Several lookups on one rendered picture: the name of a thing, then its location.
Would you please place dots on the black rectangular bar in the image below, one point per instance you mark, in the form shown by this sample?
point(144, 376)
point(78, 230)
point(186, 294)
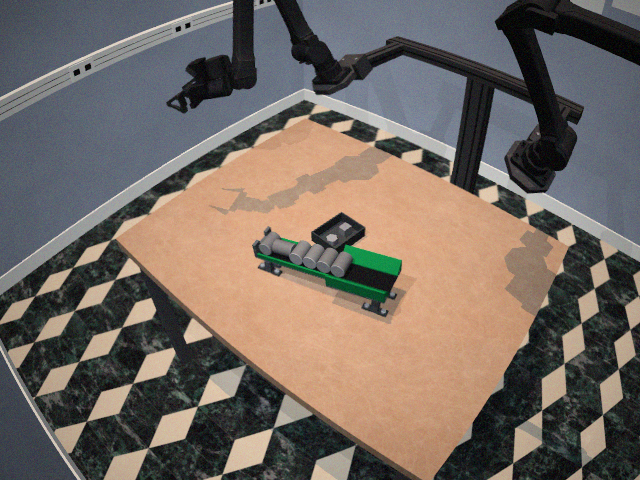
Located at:
point(258, 250)

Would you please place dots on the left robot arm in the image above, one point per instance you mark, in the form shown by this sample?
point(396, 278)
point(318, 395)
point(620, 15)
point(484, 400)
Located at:
point(572, 20)

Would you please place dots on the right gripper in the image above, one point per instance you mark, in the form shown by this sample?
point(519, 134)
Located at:
point(194, 101)

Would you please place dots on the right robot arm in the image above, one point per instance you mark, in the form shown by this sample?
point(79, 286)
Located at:
point(306, 47)

